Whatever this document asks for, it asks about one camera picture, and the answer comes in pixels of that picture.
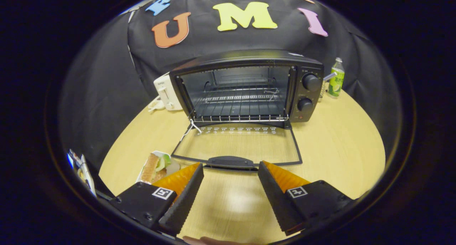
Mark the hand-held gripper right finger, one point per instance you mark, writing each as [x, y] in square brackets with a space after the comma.
[279, 206]

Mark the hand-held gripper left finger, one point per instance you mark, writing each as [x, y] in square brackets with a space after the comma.
[183, 206]

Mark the lettuce sandwich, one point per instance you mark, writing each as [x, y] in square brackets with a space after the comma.
[149, 168]

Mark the black toaster oven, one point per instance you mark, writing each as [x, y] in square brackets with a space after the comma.
[249, 58]

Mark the white bread toaster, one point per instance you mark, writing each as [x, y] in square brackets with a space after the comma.
[165, 92]

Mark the white plate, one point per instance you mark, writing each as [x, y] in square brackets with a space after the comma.
[174, 167]

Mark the colourful printed box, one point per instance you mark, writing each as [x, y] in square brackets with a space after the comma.
[83, 173]

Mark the green drink bottle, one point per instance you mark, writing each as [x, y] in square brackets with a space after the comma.
[335, 84]

